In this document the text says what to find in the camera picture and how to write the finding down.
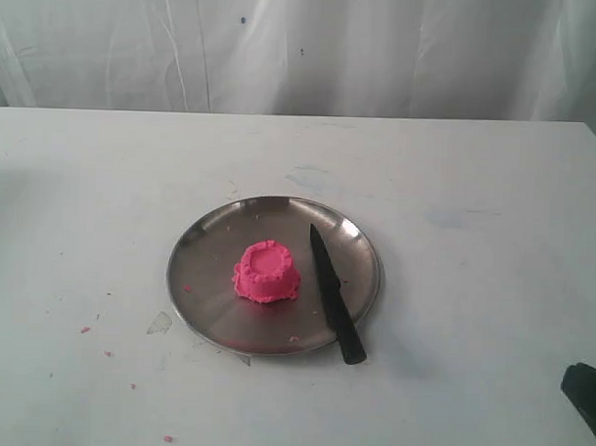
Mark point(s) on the white backdrop curtain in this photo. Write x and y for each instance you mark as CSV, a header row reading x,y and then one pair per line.
x,y
461,59

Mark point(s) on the black knife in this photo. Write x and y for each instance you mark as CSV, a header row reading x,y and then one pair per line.
x,y
337,316

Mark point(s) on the round steel plate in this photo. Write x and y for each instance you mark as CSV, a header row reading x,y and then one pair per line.
x,y
201,268

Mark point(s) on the pink clay lump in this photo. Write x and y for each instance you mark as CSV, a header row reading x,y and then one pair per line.
x,y
265,273

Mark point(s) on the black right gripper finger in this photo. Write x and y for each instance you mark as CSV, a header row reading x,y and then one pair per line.
x,y
579,385

